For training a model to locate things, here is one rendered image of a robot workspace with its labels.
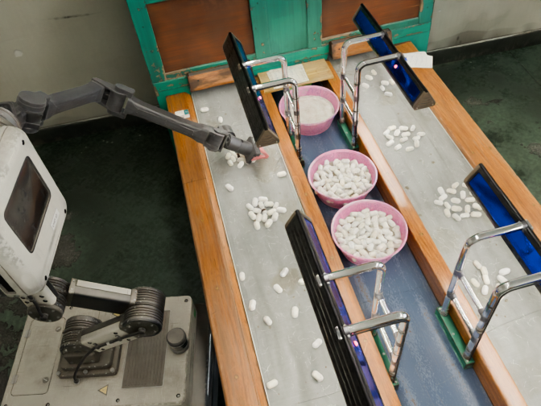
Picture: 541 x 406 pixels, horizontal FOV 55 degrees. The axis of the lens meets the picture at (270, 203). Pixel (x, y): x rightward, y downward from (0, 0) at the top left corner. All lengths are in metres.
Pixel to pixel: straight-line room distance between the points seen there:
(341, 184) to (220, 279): 0.61
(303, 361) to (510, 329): 0.63
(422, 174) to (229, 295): 0.88
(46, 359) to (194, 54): 1.40
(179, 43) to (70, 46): 1.07
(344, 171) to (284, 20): 0.76
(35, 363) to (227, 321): 0.81
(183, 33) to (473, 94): 2.06
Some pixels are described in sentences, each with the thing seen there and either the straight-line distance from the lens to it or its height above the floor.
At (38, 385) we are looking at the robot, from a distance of 2.15.
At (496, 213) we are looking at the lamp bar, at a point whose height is 1.07.
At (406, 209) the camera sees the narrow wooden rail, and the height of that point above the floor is 0.76.
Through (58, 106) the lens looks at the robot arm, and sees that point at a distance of 1.78.
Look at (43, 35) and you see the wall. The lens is 3.32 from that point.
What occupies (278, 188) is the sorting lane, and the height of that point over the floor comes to 0.74.
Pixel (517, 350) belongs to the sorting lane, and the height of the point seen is 0.74.
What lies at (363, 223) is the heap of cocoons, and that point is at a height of 0.74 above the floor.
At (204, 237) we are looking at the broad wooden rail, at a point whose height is 0.76.
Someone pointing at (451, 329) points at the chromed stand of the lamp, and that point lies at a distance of 1.76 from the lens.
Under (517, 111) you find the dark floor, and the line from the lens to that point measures 3.66.
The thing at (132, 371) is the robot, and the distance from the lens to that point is 2.03.
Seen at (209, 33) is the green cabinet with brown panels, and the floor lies 1.02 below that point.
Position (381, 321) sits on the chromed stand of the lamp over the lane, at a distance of 1.28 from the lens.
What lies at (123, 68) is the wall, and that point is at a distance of 3.40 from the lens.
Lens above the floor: 2.25
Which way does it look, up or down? 50 degrees down
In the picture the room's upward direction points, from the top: 8 degrees counter-clockwise
